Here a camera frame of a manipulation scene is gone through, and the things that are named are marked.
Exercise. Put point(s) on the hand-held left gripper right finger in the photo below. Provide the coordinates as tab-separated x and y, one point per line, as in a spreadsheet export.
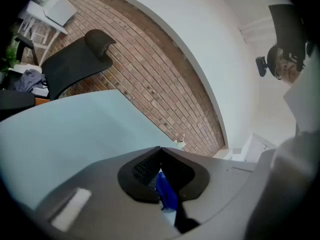
185	176

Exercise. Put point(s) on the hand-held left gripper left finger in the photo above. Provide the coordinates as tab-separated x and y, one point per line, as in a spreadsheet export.
142	181

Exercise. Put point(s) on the bright blue cloth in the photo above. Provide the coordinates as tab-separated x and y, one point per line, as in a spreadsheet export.
166	191

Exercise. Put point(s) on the white mug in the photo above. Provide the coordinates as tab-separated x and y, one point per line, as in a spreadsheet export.
181	144

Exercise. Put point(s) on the white spoon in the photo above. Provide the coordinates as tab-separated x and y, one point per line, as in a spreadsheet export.
183	137

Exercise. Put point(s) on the white desk with metal leg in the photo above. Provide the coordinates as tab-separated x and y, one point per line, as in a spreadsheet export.
252	149

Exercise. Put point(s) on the orange notebook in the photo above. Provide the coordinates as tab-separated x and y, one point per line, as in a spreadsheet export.
42	101

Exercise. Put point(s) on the black office chair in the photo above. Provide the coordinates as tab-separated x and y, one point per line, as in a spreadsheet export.
75	64

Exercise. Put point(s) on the white folded item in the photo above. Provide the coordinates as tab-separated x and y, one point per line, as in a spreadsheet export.
40	91

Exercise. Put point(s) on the person's head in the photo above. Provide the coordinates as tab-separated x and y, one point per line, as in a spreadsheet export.
286	69

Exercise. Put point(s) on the blue-grey garment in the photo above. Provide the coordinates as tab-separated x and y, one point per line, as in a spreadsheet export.
28	80

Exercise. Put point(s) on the white ceiling pipes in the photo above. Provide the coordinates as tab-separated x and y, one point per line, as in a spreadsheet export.
257	29

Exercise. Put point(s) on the green potted plant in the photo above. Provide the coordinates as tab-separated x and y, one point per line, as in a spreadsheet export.
10	56

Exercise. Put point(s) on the white box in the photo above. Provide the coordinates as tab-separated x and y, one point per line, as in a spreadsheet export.
61	9

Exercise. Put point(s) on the white side table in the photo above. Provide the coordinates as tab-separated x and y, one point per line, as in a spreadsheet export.
45	16

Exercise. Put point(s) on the black head-mounted camera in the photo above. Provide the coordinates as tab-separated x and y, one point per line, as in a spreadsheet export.
261	66

